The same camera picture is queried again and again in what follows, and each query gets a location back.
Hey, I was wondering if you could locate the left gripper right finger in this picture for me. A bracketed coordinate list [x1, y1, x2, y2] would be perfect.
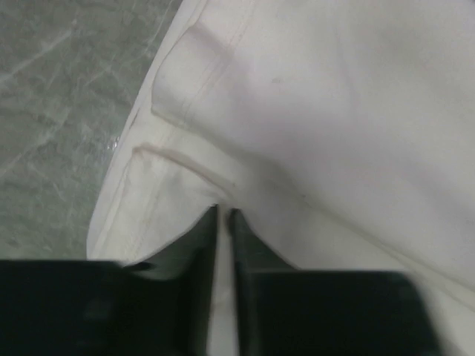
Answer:
[228, 209, 443, 355]

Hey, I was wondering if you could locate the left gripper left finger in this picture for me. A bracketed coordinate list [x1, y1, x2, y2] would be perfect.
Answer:
[1, 207, 218, 355]

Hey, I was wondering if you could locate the cream white t-shirt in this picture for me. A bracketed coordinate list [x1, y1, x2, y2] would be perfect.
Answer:
[87, 1, 474, 355]

